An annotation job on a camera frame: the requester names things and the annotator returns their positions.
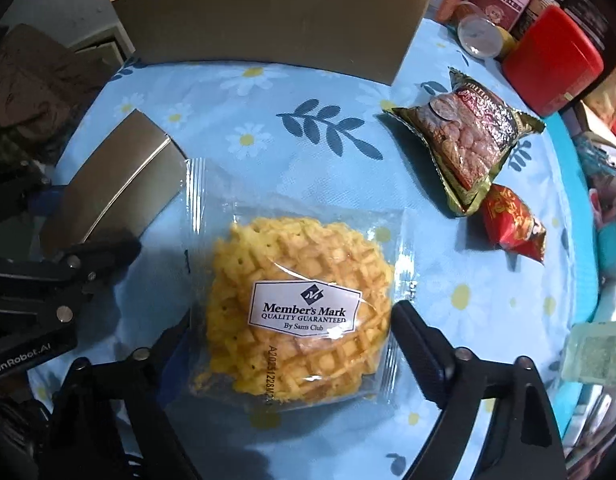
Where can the small yellow round item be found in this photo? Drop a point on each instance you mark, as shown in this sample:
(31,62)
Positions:
(507,42)

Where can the orange jar with clear lid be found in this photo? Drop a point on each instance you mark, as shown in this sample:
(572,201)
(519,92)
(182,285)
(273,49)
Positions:
(480,35)

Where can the small red snack packet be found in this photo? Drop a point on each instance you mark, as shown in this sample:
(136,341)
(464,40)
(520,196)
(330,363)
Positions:
(512,225)

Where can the clear yellow waffle packet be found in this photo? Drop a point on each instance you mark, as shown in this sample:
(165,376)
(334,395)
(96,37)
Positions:
(298,270)

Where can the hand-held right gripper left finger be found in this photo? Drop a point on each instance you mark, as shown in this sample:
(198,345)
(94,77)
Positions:
(163,355)

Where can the small gold box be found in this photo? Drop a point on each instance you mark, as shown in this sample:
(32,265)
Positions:
(118,180)

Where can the brown cardboard box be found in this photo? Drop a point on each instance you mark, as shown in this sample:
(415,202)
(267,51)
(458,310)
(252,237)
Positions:
(268,25)

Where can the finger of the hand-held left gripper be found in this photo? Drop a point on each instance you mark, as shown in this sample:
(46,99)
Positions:
(28,190)
(103,260)

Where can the blue floral tablecloth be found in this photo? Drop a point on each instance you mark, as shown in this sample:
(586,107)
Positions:
(328,170)

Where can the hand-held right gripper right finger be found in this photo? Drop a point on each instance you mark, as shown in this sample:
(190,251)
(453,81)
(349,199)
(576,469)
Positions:
(417,350)

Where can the green gold nut packet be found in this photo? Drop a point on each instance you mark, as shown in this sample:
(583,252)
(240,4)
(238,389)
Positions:
(467,145)

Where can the pile of assorted packets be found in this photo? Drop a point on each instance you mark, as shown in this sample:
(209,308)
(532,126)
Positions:
(602,160)

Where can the dark clothing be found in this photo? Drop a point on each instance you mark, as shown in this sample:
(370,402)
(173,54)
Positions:
(33,90)

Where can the red lidded container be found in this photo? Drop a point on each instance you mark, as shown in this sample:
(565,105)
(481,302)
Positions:
(552,60)

